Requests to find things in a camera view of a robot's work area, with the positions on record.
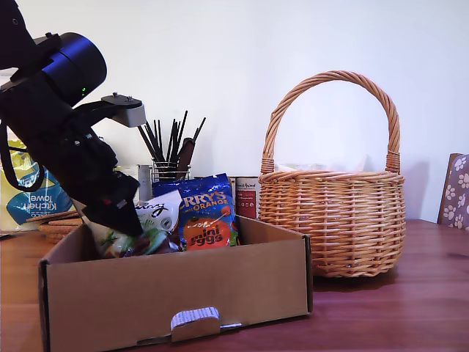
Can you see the tin can with red label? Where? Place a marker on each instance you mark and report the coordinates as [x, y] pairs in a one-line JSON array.
[[247, 199]]

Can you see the brown cardboard box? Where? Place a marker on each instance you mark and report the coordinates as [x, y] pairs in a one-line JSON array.
[[165, 286]]

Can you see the white carton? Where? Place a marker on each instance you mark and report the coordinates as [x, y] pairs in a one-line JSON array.
[[144, 179]]

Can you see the black chopstick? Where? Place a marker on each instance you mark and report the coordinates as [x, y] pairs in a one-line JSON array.
[[180, 133], [170, 139], [159, 139], [199, 128], [154, 143], [147, 144]]

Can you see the tin can with white label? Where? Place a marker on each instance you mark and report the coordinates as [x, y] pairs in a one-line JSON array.
[[232, 190]]

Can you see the blue Terry's orange eggs bag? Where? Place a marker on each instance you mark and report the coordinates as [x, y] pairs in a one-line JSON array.
[[209, 227]]

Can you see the chair with paw-print cushion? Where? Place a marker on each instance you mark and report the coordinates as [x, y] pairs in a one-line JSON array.
[[456, 190]]

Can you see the arm grey camera box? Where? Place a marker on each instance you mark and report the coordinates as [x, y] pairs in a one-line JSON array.
[[130, 113]]

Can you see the cork coaster stack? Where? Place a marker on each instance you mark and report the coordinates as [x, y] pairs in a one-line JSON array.
[[58, 227]]

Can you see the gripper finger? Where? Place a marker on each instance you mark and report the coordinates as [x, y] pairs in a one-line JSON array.
[[117, 216]]

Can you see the yellow-green kitchen towel pack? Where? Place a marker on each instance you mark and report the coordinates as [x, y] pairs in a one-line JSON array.
[[33, 205]]

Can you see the green and white Galaxy bag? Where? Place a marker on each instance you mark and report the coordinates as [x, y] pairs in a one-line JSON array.
[[161, 209]]

